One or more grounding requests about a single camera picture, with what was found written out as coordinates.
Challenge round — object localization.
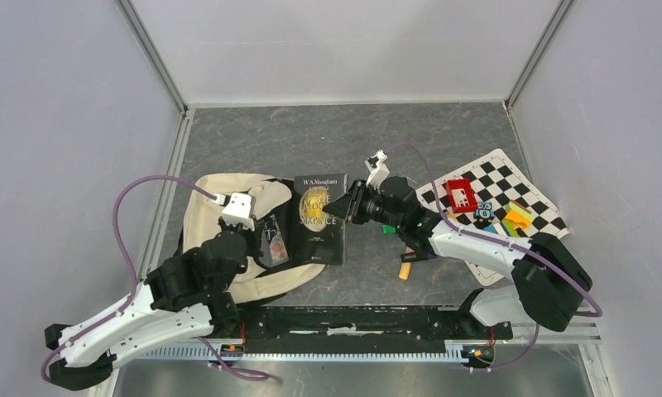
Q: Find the black gold book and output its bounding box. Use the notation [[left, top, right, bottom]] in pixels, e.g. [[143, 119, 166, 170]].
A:
[[293, 174, 348, 265]]

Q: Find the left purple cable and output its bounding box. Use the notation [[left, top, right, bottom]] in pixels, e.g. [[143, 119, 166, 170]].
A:
[[40, 175, 271, 384]]

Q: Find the black white chessboard mat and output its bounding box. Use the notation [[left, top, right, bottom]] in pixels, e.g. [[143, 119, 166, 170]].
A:
[[414, 148, 570, 287]]

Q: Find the beige canvas backpack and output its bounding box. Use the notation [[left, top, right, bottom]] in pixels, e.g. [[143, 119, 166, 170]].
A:
[[182, 173, 326, 304]]

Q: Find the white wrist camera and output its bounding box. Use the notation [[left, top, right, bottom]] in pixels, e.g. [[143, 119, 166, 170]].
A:
[[212, 192, 257, 231], [365, 150, 390, 190]]

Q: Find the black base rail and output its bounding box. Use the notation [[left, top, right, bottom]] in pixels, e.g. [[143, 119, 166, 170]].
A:
[[214, 305, 513, 367]]

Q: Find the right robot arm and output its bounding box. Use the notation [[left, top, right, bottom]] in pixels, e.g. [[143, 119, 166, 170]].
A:
[[324, 177, 592, 337]]

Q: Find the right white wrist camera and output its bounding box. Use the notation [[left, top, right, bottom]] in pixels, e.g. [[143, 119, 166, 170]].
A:
[[365, 150, 390, 190]]

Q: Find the orange highlighter pen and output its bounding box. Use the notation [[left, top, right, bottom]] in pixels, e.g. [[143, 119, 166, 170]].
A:
[[398, 262, 412, 280]]

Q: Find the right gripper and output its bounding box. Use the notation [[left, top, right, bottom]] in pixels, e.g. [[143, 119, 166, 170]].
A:
[[323, 179, 403, 231]]

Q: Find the purple highlighter pen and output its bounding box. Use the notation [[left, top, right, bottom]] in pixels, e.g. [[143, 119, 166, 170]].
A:
[[401, 251, 437, 263]]

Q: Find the purple cable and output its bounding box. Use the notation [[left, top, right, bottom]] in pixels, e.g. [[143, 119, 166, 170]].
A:
[[40, 175, 271, 384], [382, 143, 604, 319]]

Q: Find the blue owl figure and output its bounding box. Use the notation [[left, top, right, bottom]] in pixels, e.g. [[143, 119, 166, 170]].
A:
[[473, 201, 495, 225]]

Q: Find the red toy block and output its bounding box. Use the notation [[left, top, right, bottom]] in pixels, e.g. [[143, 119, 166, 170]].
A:
[[445, 178, 477, 214]]

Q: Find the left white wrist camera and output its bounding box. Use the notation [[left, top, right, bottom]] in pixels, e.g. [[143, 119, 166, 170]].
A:
[[212, 192, 257, 231]]

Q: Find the colourful toy block pile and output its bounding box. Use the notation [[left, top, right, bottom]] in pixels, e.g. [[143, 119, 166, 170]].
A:
[[485, 201, 535, 237]]

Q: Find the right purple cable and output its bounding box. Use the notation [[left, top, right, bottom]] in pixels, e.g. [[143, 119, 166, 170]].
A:
[[382, 143, 604, 319]]

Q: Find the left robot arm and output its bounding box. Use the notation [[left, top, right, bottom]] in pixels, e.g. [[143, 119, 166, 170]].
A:
[[41, 225, 250, 391]]

